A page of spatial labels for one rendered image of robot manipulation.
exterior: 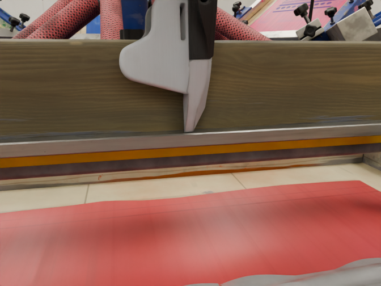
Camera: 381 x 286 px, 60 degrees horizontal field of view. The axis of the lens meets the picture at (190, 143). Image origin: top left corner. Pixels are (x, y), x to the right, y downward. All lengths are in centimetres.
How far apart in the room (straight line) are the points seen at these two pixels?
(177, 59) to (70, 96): 8
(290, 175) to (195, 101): 21
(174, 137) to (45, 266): 13
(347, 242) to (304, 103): 11
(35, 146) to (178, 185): 17
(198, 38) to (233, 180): 20
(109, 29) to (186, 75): 54
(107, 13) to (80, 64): 56
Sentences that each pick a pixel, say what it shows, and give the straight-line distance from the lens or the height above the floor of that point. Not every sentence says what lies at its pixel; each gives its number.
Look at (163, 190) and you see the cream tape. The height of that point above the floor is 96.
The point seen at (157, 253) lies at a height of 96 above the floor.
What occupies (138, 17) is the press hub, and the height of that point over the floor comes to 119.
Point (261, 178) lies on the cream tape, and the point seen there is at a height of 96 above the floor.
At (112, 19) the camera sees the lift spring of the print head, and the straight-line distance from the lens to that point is 78.
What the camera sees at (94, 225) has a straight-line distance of 30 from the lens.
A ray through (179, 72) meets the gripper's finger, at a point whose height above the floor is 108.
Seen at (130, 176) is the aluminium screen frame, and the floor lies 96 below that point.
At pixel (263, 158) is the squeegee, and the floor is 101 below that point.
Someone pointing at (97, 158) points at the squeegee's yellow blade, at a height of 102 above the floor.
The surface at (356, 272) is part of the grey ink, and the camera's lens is 25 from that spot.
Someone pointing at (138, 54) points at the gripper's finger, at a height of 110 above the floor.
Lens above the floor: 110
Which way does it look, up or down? 16 degrees down
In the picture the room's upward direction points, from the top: straight up
